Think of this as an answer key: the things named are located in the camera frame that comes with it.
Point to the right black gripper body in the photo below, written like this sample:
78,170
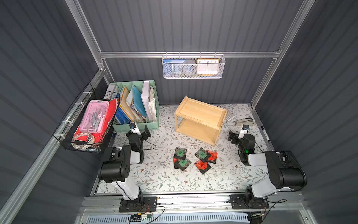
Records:
235,137

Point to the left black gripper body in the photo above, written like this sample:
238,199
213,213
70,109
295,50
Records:
142,133

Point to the green tea bag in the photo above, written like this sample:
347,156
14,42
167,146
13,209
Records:
183,164
202,154
180,153

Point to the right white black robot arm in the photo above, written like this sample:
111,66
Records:
284,171

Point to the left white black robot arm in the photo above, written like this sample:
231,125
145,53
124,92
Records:
115,165

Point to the red tea bag right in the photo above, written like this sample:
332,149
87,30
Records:
212,157

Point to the red tea bag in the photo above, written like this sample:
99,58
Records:
203,167
212,157
175,163

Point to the wooden two-tier shelf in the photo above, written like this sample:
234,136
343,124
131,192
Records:
199,120

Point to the red tea bag bottom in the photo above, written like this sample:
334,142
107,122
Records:
203,167

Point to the red tea bag left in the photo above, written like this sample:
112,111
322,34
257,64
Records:
175,163

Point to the white calculator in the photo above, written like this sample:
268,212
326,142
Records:
229,116

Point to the grey stapler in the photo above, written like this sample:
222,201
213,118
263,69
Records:
245,121

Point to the black marker pen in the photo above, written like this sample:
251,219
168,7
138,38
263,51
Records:
265,133

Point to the green file organizer box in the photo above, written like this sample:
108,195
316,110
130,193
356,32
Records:
126,112

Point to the teal folder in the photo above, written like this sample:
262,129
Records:
138,103

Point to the white binder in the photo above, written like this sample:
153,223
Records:
145,95

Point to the pink plastic tool case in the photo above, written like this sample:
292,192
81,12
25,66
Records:
94,117

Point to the clear tape roll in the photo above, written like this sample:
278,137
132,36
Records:
86,138

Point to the red folder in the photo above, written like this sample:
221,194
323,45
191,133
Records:
107,123

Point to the yellow white clock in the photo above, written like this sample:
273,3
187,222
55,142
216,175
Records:
209,66

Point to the blue box in basket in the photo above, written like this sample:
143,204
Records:
173,68

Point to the grey tape roll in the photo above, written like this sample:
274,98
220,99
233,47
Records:
189,68

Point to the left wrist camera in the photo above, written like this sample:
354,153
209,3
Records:
134,128

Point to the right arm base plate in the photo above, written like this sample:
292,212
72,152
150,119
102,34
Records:
240,202

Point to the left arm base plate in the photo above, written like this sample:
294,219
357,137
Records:
142,204

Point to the black wire basket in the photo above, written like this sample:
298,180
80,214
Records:
68,127

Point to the white mesh wall basket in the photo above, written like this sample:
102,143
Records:
195,57

